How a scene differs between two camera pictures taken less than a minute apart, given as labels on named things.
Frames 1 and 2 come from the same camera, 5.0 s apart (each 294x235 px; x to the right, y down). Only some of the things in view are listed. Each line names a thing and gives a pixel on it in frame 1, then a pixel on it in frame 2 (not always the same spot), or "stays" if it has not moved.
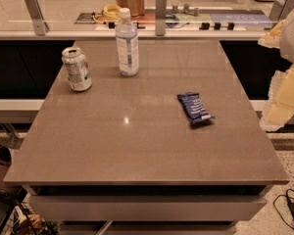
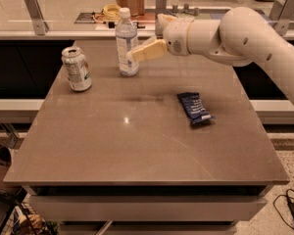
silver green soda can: [77, 69] stays
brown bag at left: [0, 161] stays
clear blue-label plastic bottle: [127, 44] stays
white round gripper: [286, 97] → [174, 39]
